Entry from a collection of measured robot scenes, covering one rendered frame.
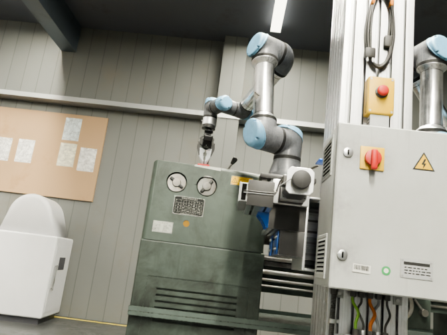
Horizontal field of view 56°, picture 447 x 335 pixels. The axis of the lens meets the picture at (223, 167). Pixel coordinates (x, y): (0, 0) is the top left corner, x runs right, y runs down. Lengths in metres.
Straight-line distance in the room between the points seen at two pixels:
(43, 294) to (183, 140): 2.34
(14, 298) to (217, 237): 3.10
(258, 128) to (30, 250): 3.49
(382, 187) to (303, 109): 4.32
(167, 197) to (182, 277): 0.39
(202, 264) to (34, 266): 2.93
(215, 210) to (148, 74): 3.86
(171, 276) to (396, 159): 1.20
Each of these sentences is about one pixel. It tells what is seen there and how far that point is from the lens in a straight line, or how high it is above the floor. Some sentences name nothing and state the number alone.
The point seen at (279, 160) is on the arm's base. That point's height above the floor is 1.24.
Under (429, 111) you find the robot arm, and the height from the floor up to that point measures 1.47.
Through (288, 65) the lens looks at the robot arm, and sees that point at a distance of 2.00.
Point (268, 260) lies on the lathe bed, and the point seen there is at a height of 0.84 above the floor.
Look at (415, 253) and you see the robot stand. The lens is 1.28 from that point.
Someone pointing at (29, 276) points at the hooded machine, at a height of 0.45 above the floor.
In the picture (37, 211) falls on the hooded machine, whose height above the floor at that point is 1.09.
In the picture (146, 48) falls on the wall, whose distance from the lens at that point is 5.94.
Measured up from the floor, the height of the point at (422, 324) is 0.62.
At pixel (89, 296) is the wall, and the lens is 5.37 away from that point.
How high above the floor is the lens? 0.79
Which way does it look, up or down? 13 degrees up
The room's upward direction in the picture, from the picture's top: 7 degrees clockwise
